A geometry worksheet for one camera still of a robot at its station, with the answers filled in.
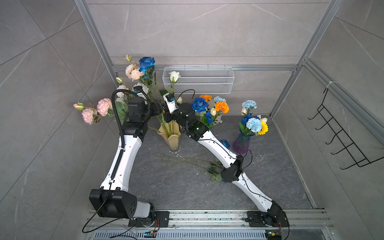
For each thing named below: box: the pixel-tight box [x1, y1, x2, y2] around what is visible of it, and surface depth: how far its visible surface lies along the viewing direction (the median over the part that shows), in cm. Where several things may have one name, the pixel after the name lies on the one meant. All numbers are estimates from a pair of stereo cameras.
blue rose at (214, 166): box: [155, 155, 227, 183], surface depth 95 cm
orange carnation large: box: [215, 101, 230, 114], surface depth 77 cm
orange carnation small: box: [199, 94, 213, 103], surface depth 84 cm
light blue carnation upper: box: [242, 100, 258, 109], surface depth 78 cm
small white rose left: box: [116, 84, 129, 98], surface depth 70 cm
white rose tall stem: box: [169, 71, 181, 88], surface depth 79 cm
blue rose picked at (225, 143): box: [221, 140, 231, 148], surface depth 100 cm
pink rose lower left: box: [81, 108, 94, 125], surface depth 61 cm
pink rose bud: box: [73, 102, 85, 111], surface depth 58 cm
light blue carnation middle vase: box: [213, 96, 227, 103], surface depth 83 cm
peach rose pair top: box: [125, 64, 145, 81], surface depth 71 cm
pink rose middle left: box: [96, 98, 113, 117], surface depth 60 cm
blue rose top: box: [138, 56, 156, 73], surface depth 63 cm
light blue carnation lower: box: [246, 117, 262, 133], surface depth 70 cm
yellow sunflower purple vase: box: [258, 121, 269, 135], surface depth 78 cm
